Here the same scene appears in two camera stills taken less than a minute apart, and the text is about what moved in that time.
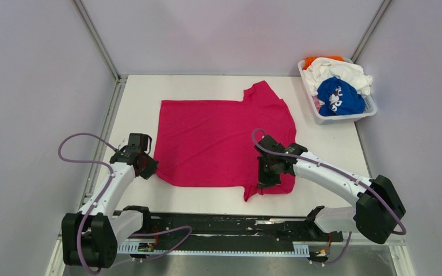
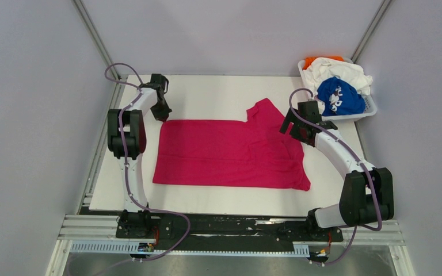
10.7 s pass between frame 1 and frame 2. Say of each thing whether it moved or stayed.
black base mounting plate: stayed
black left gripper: moved
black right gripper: moved
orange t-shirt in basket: stayed
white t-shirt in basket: stayed
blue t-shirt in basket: stayed
